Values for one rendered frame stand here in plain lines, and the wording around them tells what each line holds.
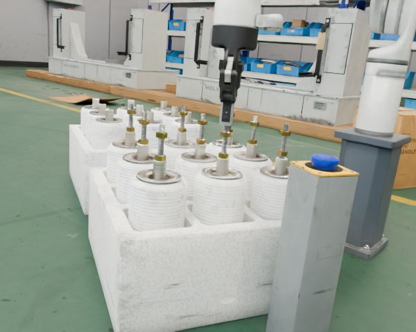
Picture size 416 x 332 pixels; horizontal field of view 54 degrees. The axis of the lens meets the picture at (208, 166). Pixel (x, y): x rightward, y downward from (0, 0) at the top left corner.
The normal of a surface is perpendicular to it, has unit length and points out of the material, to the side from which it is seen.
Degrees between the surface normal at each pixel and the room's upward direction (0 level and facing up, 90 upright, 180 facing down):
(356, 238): 90
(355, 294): 0
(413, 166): 90
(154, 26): 90
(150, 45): 90
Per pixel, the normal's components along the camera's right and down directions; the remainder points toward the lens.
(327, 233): 0.38, 0.28
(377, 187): 0.07, 0.27
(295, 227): -0.92, 0.02
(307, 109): -0.66, 0.15
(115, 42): 0.75, 0.24
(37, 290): 0.09, -0.96
